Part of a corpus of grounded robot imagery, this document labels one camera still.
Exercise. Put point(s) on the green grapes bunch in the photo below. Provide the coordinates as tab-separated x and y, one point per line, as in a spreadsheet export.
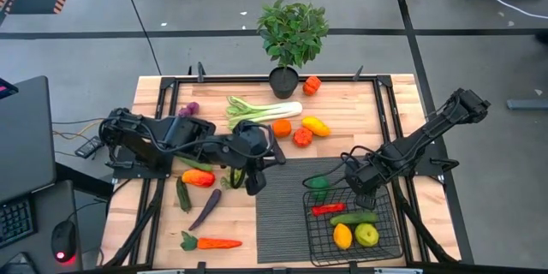
229	180

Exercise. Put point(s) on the orange carrot green top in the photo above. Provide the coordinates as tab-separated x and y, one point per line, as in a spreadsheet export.
218	243

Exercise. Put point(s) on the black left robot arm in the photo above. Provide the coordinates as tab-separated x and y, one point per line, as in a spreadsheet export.
184	130

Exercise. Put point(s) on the peeled red-orange tangerine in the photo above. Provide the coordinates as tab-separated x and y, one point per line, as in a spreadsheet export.
302	137

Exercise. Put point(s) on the black mouse red light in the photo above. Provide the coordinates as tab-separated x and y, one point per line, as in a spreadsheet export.
64	240

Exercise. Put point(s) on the round orange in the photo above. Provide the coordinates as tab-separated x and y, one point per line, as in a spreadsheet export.
282	128

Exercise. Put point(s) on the dark green zucchini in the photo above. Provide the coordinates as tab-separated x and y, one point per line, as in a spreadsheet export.
184	197

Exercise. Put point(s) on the purple onion bunch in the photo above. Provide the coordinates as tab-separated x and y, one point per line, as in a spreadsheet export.
189	109

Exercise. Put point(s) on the grey woven placemat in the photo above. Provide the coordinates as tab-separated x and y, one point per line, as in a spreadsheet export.
278	222

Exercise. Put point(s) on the yellow lemon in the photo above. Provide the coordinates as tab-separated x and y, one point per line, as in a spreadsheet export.
342	236

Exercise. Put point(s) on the yellow oblong squash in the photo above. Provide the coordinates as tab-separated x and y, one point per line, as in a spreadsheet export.
316	126

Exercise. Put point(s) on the black handheld remote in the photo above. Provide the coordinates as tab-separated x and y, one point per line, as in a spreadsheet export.
88	147

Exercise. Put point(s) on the dark grey desk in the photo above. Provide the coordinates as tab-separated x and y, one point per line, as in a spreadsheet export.
47	205

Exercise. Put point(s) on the yellow-green apple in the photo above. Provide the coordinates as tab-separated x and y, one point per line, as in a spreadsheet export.
367	235

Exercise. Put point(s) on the black device pink screen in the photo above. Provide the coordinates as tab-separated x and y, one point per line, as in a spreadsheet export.
6	90

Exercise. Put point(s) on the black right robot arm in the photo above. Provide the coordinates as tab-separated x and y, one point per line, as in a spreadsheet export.
428	130

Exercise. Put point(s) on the large green lime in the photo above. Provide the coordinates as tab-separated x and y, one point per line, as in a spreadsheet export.
319	183

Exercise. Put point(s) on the green white bok choy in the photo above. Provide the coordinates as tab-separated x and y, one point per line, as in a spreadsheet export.
265	111

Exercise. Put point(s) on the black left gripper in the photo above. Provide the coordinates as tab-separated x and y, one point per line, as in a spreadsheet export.
252	141

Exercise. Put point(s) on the black keyboard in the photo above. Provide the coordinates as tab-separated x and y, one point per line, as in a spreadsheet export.
15	222

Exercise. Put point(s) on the green potted plant black pot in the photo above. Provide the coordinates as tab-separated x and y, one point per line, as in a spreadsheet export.
293	34

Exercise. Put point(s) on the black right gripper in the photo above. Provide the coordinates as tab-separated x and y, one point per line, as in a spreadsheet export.
364	177

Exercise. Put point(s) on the grey floor foot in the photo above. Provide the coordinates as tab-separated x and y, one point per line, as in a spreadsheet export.
526	104

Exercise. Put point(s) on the red chili pepper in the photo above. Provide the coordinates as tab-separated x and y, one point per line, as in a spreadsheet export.
327	209

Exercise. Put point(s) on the green cucumber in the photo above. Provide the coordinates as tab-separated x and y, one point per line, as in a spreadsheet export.
353	218
197	164

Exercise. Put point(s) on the long purple eggplant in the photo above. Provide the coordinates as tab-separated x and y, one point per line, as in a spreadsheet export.
205	210

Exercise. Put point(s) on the dark grey monitor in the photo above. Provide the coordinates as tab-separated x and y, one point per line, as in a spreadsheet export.
25	137

